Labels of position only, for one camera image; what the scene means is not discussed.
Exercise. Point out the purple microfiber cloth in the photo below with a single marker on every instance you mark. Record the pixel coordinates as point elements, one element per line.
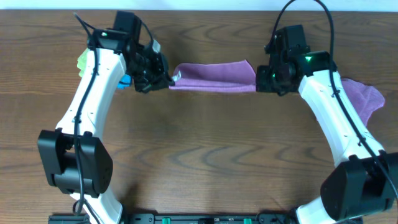
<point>233,77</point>

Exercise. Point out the folded blue cloth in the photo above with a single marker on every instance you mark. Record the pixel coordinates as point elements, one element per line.
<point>124,82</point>

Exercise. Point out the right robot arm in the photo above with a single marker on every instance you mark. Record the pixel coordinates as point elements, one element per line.
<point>364,181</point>

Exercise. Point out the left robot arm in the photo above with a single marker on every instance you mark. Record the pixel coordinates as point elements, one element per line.
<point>73,155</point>

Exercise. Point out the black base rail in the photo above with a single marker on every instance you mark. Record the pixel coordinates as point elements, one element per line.
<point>148,218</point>

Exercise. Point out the crumpled purple cloth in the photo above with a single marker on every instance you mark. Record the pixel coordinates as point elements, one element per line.
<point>365,99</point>

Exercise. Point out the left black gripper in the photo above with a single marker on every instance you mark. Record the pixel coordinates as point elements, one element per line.
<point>162,77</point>

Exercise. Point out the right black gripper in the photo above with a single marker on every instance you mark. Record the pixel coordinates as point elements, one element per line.
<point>262,85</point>

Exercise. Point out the folded green cloth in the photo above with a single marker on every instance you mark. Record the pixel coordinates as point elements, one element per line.
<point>81,62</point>

